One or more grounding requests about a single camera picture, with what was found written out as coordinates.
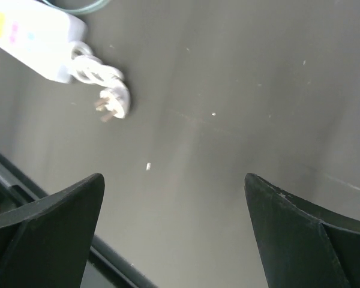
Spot white coiled strip cord plug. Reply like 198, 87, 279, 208
67, 41, 131, 122

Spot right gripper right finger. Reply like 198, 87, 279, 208
244, 173, 360, 287

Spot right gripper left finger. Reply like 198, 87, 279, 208
0, 173, 104, 287

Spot dark grey table mat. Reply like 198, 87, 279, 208
0, 1, 360, 287

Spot white power strip coloured sockets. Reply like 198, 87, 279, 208
0, 1, 87, 83

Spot thin light green cable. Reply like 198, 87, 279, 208
44, 0, 113, 15

